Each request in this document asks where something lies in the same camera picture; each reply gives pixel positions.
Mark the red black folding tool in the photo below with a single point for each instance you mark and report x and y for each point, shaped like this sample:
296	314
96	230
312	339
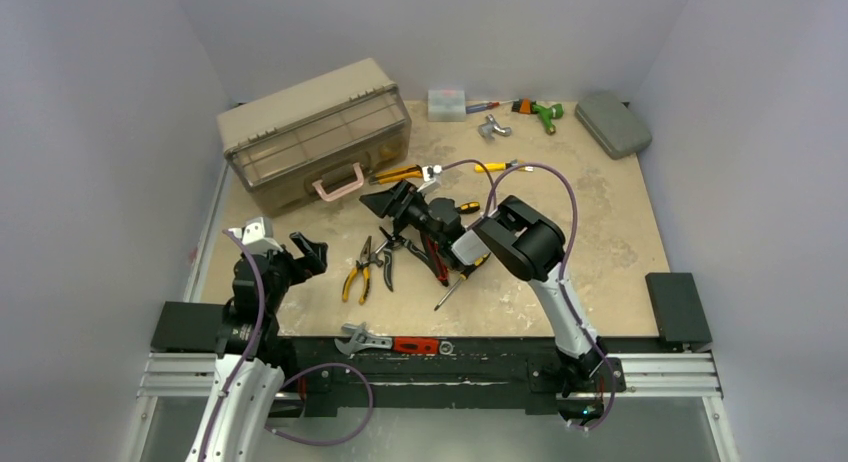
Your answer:
440	269

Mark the green orange spray nozzle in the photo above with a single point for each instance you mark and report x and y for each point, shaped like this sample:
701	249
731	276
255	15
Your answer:
546	114

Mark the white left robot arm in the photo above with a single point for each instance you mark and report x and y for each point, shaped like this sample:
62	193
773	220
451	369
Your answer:
245	379

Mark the aluminium frame rail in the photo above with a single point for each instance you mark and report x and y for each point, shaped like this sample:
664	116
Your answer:
643	375

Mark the red blue small screwdriver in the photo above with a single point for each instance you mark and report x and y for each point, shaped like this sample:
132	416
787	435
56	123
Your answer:
484	106

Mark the beige plastic tool box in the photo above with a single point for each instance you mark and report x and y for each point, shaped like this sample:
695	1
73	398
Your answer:
319	139

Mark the yellow black screwdriver upper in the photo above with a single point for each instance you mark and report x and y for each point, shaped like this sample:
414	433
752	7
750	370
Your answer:
468	208

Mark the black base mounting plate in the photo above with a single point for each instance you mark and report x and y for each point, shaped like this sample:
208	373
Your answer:
496	373

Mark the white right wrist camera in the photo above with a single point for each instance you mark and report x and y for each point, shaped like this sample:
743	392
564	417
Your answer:
431	176

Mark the clear plastic screw box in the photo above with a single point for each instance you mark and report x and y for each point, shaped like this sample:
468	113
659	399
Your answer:
446	105

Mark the yellow black pliers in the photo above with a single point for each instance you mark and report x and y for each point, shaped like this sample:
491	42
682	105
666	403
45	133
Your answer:
366	258

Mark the grey sharpening stone block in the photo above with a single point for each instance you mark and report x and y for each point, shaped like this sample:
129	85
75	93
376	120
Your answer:
617	130

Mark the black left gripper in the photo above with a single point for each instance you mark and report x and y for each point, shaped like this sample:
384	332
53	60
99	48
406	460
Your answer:
302	269

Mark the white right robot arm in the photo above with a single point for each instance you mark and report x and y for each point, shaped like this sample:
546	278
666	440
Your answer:
532	248

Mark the small black handled hammer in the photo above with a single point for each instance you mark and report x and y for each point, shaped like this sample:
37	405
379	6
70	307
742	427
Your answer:
392	242

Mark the yellow black utility knife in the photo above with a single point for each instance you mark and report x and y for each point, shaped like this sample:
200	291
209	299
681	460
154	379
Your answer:
395	175

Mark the black right corner block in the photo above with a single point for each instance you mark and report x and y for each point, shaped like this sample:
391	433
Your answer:
678	310

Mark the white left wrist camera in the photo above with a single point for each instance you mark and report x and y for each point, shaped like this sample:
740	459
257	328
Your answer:
258	238

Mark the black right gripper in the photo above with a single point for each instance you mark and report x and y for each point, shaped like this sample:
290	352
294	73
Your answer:
408	203

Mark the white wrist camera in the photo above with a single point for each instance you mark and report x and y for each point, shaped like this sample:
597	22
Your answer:
431	176
258	238

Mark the red handled adjustable wrench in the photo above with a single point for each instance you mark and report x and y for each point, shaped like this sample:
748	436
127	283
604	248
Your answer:
360	339

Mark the yellow black screwdriver large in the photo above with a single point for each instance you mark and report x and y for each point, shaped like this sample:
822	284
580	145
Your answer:
463	276

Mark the black left corner block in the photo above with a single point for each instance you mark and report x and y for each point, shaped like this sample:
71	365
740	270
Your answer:
187	327

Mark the black corner block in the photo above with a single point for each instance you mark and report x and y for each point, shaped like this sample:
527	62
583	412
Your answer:
187	327
678	310

